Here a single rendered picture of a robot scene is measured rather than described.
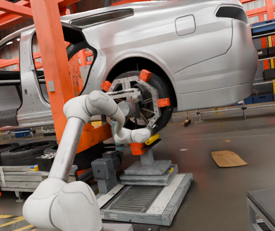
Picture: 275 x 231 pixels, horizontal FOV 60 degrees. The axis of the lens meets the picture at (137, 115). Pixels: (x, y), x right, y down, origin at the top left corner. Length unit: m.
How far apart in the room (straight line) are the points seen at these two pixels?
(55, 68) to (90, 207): 1.37
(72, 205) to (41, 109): 2.16
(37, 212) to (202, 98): 1.54
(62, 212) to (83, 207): 0.09
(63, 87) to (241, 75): 1.50
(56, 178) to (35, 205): 0.15
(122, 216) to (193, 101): 1.12
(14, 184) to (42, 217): 1.82
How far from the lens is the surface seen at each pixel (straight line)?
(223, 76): 2.13
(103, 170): 2.25
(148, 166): 2.42
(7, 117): 3.57
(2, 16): 6.91
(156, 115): 2.11
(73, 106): 1.47
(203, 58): 2.15
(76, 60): 5.60
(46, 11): 2.27
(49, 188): 1.25
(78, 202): 1.08
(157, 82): 2.18
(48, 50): 2.22
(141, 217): 1.94
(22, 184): 2.92
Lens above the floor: 0.99
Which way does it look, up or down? 6 degrees down
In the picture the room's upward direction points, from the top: 9 degrees counter-clockwise
